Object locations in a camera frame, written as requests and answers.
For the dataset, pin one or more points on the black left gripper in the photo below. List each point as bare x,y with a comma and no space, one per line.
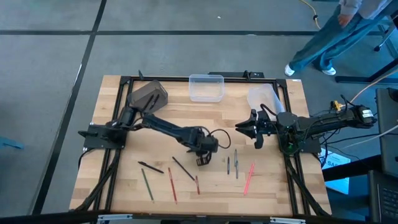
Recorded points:
206,144

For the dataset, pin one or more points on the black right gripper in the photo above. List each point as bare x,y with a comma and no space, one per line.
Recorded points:
267,124

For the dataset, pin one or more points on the black pencil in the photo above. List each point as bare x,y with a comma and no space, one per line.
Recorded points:
183,168

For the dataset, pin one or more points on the blue crayon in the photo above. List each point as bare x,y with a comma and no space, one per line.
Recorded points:
228,165

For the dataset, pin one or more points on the dark grey crayon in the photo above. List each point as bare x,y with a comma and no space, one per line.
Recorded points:
235,155

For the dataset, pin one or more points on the light grey crayon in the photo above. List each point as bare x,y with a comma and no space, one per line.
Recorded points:
237,171

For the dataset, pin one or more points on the red pencil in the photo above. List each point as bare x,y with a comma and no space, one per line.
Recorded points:
172,185

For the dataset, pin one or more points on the pink pencil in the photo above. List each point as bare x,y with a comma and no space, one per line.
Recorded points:
249,179

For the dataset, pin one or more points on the black pen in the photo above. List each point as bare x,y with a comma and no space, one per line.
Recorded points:
150,167

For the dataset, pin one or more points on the green pencil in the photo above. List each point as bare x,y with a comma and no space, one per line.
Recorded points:
147,185

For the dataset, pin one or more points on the dark pen silver tip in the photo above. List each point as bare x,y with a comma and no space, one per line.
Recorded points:
155,101

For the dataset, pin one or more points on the dark capped pen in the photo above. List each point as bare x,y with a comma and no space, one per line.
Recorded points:
149,102

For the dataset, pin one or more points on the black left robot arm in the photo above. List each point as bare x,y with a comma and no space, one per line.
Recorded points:
168,127

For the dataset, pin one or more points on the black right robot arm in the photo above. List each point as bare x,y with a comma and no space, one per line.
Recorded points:
326,123

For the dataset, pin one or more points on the frosted plastic bin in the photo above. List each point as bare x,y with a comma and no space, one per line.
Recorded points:
264,95

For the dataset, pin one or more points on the small clear plastic bin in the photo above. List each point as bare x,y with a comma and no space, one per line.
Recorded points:
206,90

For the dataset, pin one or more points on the dark smoky plastic bin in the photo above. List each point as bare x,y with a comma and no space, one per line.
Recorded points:
138,98

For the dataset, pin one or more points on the white blue paper sheet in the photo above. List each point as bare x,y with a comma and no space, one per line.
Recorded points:
339,186

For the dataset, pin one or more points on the black side beam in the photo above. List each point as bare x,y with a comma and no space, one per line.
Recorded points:
351,169

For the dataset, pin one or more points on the black desk stand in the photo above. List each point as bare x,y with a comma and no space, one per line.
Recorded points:
351,79

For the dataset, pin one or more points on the person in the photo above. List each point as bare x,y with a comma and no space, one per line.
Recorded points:
326,40

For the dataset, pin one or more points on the black side cabinet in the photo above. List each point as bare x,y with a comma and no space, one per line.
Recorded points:
388,130

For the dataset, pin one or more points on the person's hand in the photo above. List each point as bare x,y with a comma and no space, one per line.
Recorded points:
345,20

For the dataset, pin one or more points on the grey chair leg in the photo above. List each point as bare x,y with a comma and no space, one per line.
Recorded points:
384,37

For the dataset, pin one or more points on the blue floor object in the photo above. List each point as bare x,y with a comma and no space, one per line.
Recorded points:
11,143

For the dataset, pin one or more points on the black bar on frame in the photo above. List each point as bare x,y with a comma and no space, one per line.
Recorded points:
236,75

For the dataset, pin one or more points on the black aluminium table frame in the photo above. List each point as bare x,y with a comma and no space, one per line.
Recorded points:
174,79

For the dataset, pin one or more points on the silver bracket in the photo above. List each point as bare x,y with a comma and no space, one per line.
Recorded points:
287,220
115,216

